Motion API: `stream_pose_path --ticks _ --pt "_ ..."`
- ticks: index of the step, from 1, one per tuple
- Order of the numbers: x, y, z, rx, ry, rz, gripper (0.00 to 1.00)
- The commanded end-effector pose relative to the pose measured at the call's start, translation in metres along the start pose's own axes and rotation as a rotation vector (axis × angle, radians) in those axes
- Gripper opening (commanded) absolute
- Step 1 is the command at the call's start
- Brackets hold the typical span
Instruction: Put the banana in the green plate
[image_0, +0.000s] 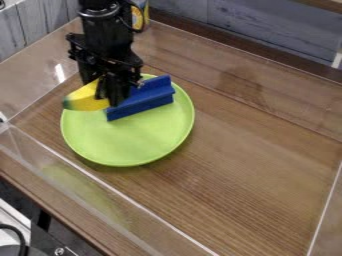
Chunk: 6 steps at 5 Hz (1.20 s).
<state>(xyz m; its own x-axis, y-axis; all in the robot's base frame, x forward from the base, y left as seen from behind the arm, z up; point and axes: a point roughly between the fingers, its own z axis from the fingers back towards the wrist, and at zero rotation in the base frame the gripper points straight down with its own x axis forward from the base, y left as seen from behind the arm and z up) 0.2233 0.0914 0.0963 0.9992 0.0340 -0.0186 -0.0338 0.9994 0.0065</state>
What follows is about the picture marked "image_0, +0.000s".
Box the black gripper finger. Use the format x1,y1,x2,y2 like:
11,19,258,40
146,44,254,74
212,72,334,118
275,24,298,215
95,71,132,107
79,61,103,85

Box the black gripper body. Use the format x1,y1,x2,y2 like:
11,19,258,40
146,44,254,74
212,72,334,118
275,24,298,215
65,8,143,86

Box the yellow toy banana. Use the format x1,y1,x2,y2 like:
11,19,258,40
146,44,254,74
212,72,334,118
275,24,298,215
63,80,109,111

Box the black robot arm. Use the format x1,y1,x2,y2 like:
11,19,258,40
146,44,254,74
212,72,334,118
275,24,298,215
65,0,143,107

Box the green round plate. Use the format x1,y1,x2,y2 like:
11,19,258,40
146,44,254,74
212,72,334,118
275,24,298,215
60,82,195,167

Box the blue plastic block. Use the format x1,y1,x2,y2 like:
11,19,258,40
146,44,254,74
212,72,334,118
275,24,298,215
104,75,175,121

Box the yellow printed can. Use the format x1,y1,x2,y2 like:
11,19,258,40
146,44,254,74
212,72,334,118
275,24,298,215
131,0,150,32

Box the clear acrylic tray wall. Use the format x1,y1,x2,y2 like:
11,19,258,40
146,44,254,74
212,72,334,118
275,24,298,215
0,123,219,256

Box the black cable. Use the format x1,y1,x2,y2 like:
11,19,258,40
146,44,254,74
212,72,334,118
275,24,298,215
0,223,29,256

